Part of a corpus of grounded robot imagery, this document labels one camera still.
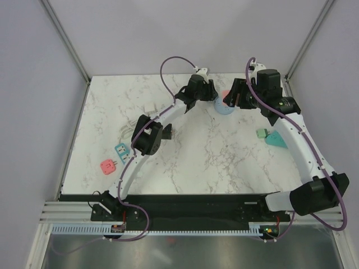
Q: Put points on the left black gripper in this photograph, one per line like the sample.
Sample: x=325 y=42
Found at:
x=211 y=93

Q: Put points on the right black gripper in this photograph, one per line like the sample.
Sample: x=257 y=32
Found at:
x=240 y=86

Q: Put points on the pink cube socket adapter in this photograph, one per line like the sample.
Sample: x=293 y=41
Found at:
x=223 y=94

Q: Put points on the blue round power strip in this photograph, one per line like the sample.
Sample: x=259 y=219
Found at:
x=222 y=108

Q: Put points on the black cube plug adapter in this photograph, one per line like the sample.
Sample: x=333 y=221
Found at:
x=168 y=132

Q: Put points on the pink plug adapter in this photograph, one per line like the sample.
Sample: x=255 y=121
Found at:
x=108 y=166

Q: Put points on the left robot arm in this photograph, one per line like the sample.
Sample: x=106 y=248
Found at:
x=145 y=142

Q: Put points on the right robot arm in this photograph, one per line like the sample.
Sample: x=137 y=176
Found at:
x=322 y=187

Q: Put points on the green plug adapter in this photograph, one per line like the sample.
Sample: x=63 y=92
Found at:
x=262 y=133

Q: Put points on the white plug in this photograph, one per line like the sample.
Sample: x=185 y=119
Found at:
x=150 y=108

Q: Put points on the teal triangular power strip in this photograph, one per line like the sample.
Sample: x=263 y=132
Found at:
x=275 y=139

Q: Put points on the teal rectangular power strip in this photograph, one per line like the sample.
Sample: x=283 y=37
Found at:
x=123 y=152

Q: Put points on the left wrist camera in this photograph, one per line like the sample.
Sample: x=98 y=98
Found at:
x=203 y=72

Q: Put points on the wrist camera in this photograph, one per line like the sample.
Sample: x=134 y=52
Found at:
x=256 y=67
x=203 y=72

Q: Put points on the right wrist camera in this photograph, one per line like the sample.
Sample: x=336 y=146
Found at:
x=256 y=67

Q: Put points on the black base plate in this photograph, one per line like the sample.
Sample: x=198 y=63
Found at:
x=191 y=210

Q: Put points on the right aluminium frame post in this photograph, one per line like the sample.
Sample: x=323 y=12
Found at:
x=309 y=38

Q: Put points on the aluminium frame post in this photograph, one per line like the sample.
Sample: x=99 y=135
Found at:
x=55 y=21
x=309 y=38

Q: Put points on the left aluminium frame post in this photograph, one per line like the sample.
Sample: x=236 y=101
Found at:
x=55 y=21

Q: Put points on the white cable duct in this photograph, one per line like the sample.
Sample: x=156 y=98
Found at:
x=117 y=230

